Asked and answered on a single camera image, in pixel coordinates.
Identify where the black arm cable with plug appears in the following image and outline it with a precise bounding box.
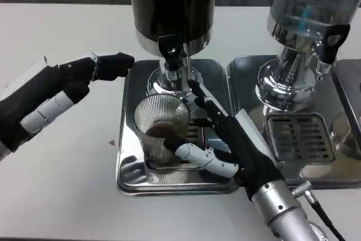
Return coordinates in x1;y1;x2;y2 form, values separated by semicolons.
291;181;348;241

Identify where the steel drip tray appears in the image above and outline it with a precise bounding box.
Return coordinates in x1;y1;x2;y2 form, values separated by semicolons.
226;54;361;190
116;58;241;197

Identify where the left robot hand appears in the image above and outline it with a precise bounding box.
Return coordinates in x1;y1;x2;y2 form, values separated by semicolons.
0;51;136;154

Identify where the black tap of dark dispenser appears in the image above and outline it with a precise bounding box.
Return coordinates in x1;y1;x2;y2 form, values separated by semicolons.
157;34;184;71

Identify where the dark drink dispenser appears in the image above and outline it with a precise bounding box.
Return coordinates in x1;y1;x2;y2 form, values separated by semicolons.
129;0;218;104

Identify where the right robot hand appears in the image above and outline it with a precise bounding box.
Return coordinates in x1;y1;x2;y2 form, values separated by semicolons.
164;79;285;201

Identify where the black tap of clear dispenser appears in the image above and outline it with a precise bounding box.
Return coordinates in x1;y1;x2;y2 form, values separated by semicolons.
315;24;351;76

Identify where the clear drink dispenser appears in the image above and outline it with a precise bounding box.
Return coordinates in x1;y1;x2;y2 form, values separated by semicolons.
254;0;361;112

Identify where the clear ribbed glass cup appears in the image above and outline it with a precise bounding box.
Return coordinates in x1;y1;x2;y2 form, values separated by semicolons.
133;95;192;166

